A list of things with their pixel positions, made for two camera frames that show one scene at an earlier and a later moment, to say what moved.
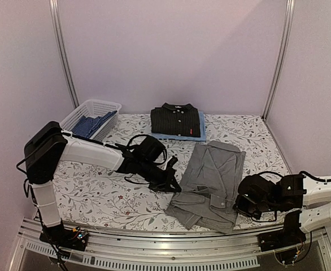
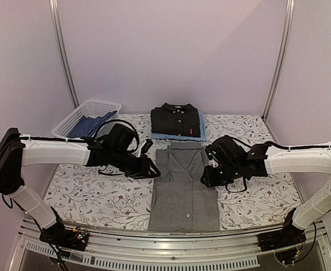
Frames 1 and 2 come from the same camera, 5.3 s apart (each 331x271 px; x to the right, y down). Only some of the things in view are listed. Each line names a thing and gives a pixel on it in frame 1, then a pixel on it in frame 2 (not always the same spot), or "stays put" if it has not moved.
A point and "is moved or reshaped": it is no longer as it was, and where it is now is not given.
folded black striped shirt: [182, 120] stays put
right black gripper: [239, 207] -> [211, 180]
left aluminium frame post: [53, 11] stays put
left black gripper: [165, 184] -> [143, 170]
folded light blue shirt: [203, 137] stays put
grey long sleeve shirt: [210, 186] is moved or reshaped
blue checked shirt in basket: [85, 126] stays put
